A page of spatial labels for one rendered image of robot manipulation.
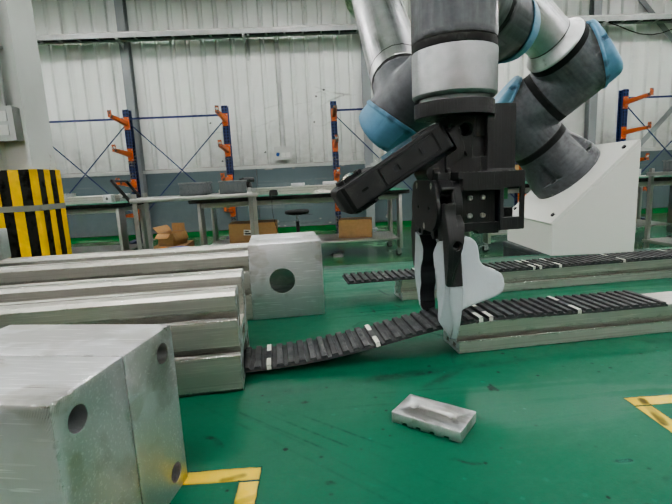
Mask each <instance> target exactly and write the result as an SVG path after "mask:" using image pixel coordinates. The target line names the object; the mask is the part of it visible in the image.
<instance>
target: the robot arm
mask: <svg viewBox="0 0 672 504"><path fill-rule="evenodd" d="M345 3H346V7H347V9H348V11H349V12H350V14H351V15H352V16H353V17H354V18H355V19H356V23H357V27H358V31H359V36H360V40H361V44H362V48H363V52H364V57H365V61H366V65H367V69H368V73H369V78H370V82H371V86H372V90H373V94H374V96H373V98H372V99H371V100H368V101H367V104H366V106H365V107H364V108H363V109H362V111H361V112H360V115H359V122H360V125H361V128H362V130H363V131H364V133H365V134H366V136H367V137H368V138H369V139H370V140H371V141H372V142H373V143H374V144H375V145H376V146H377V147H379V148H381V149H382V150H384V151H386V152H387V153H386V154H384V155H383V156H381V157H380V158H378V159H377V160H375V161H374V162H372V163H371V164H369V165H368V166H366V167H365V168H363V169H362V170H360V169H357V170H355V171H353V172H351V173H347V174H345V175H344V176H343V178H342V179H341V180H339V181H338V182H337V183H335V184H336V187H335V188H334V189H332V190H331V193H330V194H331V197H332V198H333V200H334V202H335V203H336V205H337V206H338V208H339V209H340V211H342V212H345V213H348V214H358V213H360V212H362V211H364V210H366V209H368V208H369V207H370V206H371V205H373V204H374V203H375V202H377V201H378V200H379V199H378V197H379V196H381V195H382V194H384V193H385V192H387V191H388V190H390V189H391V188H393V187H394V186H396V185H397V184H399V183H400V182H402V181H403V180H405V179H406V178H407V177H409V176H410V175H412V174H413V173H414V176H415V177H416V181H415V182H414V184H413V190H412V226H411V237H412V252H413V265H414V270H415V280H416V287H417V293H418V300H419V305H420V307H421V308H422V310H424V309H425V310H426V311H429V308H433V307H434V308H435V295H434V290H436V289H437V292H436V295H437V301H438V321H439V322H440V324H441V326H442V327H443V329H444V330H445V332H446V334H447V335H448V337H449V338H450V339H457V337H458V332H459V328H460V323H461V314H462V310H463V309H465V308H467V307H469V306H472V305H475V304H477V303H480V302H483V301H485V300H488V299H491V298H493V297H496V296H498V295H500V294H501V292H502V291H503V289H504V278H503V276H502V274H501V273H500V272H498V271H496V270H493V269H491V268H488V267H486V266H484V265H483V264H482V263H481V262H480V259H479V251H478V246H477V243H476V242H475V241H474V240H473V239H472V238H470V237H466V236H465V232H470V231H473V233H476V234H482V233H497V232H498V230H509V229H524V205H525V177H526V180H527V182H528V184H529V187H530V189H531V191H532V192H533V193H534V194H535V195H536V196H537V197H538V198H539V199H546V198H550V197H553V196H555V195H557V194H559V193H561V192H563V191H564V190H566V189H568V188H569V187H571V186H572V185H574V184H575V183H576V182H577V181H579V180H580V179H581V178H582V177H583V176H585V175H586V174H587V173H588V172H589V171H590V170H591V169H592V167H593V166H594V165H595V164H596V162H597V161H598V159H599V157H600V150H599V149H598V148H597V147H596V146H595V144H594V143H592V142H591V141H589V140H587V139H585V138H583V137H581V136H579V135H577V134H575V133H573V132H571V131H569V130H568V129H567V128H566V127H565V126H564V125H563V124H562V123H561V121H562V120H563V119H564V118H565V117H567V116H568V115H569V114H571V113H572V112H573V111H574V110H576V109H577V108H578V107H580V106H581V105H582V104H583V103H585V102H586V101H587V100H589V99H590V98H591V97H593V96H594V95H595V94H596V93H598V92H599V91H600V90H602V89H605V88H606V87H607V86H608V84H609V83H610V82H611V81H613V80H614V79H615V78H616V77H617V76H619V75H620V74H621V72H622V70H623V61H622V58H621V56H620V54H619V52H618V50H617V49H616V47H615V45H614V44H613V42H612V40H611V39H610V38H609V36H608V35H607V33H606V31H605V30H604V29H603V27H602V26H601V25H600V24H599V22H598V21H597V20H595V19H591V20H589V21H586V22H585V21H584V20H583V19H582V18H579V17H573V18H567V16H566V15H565V14H564V13H563V12H562V11H561V10H560V8H559V7H558V6H557V5H556V4H555V3H554V2H553V0H410V7H411V23H410V20H409V18H408V15H407V13H406V10H405V7H404V5H403V2H402V0H345ZM523 54H526V55H527V56H528V59H527V69H528V70H529V71H530V73H529V74H528V75H527V76H526V77H525V78H524V79H523V78H522V77H521V76H518V75H517V76H515V77H514V78H512V79H511V80H510V81H509V82H508V83H507V84H506V85H505V86H504V87H503V89H502V90H501V91H500V92H499V93H498V64H501V63H507V62H511V61H513V60H516V59H518V58H519V57H521V56H522V55H523ZM497 93H498V94H497ZM496 94H497V95H496ZM495 95H496V97H495V98H492V97H494V96H495ZM433 123H435V124H433ZM515 161H516V163H517V164H518V165H519V166H520V167H521V168H522V170H516V169H515ZM517 186H519V216H513V217H512V213H513V207H504V199H508V188H504V187H517Z"/></svg>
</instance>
